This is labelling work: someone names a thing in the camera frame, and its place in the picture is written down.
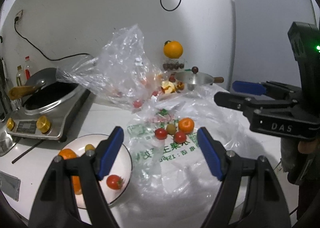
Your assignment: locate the red cherry tomato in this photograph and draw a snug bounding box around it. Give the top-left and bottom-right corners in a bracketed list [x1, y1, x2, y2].
[106, 174, 124, 190]
[174, 131, 187, 144]
[155, 128, 168, 140]

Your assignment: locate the orange mandarin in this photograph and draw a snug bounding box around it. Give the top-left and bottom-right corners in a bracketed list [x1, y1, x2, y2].
[58, 149, 77, 160]

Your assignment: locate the clear container of dark fruits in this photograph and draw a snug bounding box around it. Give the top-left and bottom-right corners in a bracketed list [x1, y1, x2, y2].
[162, 58, 185, 71]

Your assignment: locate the yellow-green longan on plate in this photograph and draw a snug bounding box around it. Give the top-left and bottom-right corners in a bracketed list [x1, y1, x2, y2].
[85, 144, 95, 152]

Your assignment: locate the white round plate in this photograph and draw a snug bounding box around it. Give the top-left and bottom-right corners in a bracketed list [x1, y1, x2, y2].
[63, 134, 132, 205]

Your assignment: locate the steel saucepan with lid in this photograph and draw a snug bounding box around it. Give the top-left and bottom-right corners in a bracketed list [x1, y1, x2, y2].
[175, 66, 224, 91]

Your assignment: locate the longan beside mandarin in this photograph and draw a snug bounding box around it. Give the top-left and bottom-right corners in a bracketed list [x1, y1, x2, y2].
[166, 124, 177, 135]

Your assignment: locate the steel induction cooker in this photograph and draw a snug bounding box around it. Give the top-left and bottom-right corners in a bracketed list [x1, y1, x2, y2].
[7, 85, 90, 142]

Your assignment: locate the fruit scraps plate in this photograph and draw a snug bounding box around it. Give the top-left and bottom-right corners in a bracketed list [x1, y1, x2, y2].
[107, 72, 185, 108]

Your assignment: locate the clear crumpled plastic bag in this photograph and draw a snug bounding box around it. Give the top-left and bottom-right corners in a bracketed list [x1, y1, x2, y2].
[56, 25, 163, 111]

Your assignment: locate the large orange on container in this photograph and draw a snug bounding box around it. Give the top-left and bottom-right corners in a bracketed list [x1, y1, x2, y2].
[163, 41, 183, 59]

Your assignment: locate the black chopstick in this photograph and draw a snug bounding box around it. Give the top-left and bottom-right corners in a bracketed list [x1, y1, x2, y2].
[11, 140, 44, 164]

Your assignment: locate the steel lid on counter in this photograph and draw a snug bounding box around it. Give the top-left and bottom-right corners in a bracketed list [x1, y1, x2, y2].
[0, 125, 20, 157]

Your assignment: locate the smartphone on counter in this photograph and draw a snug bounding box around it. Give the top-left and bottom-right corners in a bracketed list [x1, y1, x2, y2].
[0, 171, 21, 201]

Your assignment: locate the sauce bottle red cap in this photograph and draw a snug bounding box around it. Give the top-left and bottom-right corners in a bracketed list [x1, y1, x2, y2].
[24, 56, 32, 80]

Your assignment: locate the oil bottle yellow cap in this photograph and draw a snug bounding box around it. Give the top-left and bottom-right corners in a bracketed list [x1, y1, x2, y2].
[16, 65, 26, 86]

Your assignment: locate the black wok with handle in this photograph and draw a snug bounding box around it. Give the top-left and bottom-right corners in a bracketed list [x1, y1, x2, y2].
[8, 67, 78, 111]

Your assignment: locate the black power cable cooker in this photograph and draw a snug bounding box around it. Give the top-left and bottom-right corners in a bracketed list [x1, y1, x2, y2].
[13, 17, 91, 62]

